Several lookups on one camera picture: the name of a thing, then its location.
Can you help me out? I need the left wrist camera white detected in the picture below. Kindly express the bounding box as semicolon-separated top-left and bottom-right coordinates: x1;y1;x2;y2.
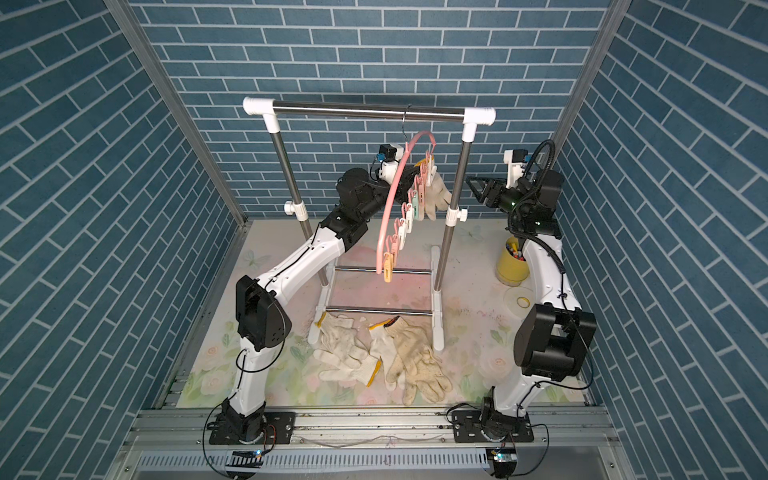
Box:
374;144;404;184

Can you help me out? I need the aluminium front rail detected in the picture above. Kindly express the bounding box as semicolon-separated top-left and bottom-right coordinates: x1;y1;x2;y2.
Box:
108;404;633;479

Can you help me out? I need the white cotton glove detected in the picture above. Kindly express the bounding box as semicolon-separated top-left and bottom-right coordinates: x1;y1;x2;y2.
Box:
313;349;382;387
424;173;452;221
317;313;369;367

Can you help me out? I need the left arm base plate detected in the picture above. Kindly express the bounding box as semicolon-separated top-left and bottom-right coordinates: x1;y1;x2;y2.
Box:
206;411;296;447

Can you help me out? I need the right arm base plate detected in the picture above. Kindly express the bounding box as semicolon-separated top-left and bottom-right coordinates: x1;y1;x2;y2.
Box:
448;410;534;444

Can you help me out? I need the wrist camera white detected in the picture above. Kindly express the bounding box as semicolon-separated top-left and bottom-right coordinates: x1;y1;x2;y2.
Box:
503;149;530;189
374;144;404;184

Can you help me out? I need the metal clothes drying rack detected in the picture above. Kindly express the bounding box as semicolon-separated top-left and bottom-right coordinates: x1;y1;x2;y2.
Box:
235;97;496;355

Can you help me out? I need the clear tape roll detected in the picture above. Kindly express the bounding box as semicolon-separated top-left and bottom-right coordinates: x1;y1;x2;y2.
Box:
503;286;536;319

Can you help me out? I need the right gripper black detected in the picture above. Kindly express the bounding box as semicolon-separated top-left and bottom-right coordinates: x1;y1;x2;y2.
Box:
466;181;530;223

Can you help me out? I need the dirty beige cotton glove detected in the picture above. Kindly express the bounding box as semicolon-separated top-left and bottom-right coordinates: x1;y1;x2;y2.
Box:
384;317;453;406

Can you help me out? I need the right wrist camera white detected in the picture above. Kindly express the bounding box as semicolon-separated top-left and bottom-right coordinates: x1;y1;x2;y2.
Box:
503;149;530;189

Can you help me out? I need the white glove yellow cuff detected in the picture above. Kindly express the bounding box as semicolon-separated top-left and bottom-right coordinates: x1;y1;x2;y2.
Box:
368;316;406;391

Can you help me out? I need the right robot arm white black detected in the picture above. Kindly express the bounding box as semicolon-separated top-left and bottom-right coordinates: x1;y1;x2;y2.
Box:
466;171;597;423

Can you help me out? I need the pink clip hanger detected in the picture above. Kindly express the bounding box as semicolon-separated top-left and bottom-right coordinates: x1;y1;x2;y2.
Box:
375;131;437;283

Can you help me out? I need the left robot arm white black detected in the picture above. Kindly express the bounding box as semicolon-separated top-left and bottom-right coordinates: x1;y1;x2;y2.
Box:
222;162;420;427

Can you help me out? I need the yellow cup with pens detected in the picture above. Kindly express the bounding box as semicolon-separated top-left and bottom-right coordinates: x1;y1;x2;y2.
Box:
496;236;530;287

